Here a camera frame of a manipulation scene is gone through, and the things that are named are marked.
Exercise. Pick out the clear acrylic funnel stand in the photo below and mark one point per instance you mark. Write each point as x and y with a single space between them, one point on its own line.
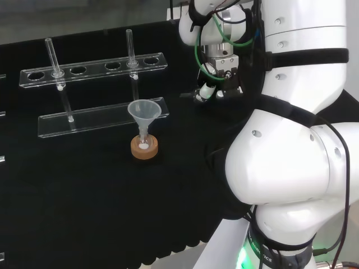
92 67

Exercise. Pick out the white mounting plate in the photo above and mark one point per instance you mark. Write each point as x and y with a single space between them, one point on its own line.
221 243

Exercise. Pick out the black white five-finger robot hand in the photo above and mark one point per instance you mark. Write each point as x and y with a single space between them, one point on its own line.
227 81

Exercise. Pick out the small round-bottom glass flask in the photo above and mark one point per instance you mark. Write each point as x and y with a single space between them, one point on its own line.
143 142

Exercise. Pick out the black table cloth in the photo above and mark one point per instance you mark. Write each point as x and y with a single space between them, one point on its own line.
84 196

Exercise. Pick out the translucent plastic funnel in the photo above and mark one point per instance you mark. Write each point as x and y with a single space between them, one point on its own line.
143 110

